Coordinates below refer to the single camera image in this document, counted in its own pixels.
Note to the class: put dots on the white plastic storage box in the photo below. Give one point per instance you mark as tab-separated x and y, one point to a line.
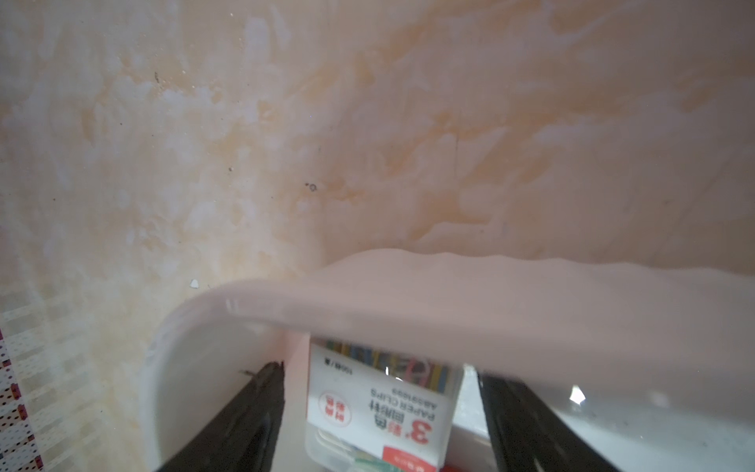
653	368

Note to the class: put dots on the paper clip box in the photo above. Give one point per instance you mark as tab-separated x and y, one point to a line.
374	410

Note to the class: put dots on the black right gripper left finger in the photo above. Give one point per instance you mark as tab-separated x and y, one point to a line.
243	436

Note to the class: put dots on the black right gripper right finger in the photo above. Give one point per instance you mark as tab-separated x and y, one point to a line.
526	435

